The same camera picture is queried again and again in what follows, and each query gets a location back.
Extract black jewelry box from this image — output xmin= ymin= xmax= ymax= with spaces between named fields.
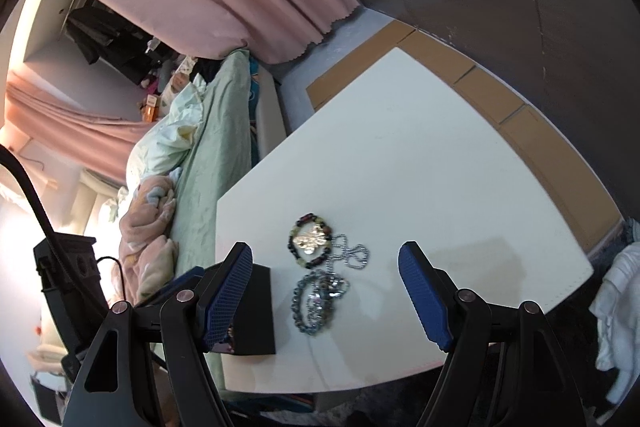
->
xmin=219 ymin=265 xmax=276 ymax=357

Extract silver bead chain necklace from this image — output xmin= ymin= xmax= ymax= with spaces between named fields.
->
xmin=324 ymin=233 xmax=370 ymax=278

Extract grey crystal bead bracelet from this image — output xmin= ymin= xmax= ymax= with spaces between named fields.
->
xmin=290 ymin=267 xmax=352 ymax=338

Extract gold leaf pendant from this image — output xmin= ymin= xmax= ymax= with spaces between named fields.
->
xmin=293 ymin=225 xmax=329 ymax=256

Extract dark multicolour bead bracelet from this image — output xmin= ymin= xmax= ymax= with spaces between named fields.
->
xmin=286 ymin=211 xmax=334 ymax=269

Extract pink fluffy blanket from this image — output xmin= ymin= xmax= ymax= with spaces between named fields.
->
xmin=117 ymin=176 xmax=178 ymax=305

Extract pale green pillow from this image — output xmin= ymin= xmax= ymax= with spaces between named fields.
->
xmin=126 ymin=75 xmax=207 ymax=191

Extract green bed sheet mattress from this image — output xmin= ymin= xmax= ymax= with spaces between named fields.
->
xmin=169 ymin=50 xmax=252 ymax=277

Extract white cloth at right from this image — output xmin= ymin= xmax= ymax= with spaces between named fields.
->
xmin=589 ymin=220 xmax=639 ymax=404

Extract dark hanging clothes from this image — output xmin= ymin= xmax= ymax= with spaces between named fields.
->
xmin=65 ymin=5 xmax=175 ymax=84

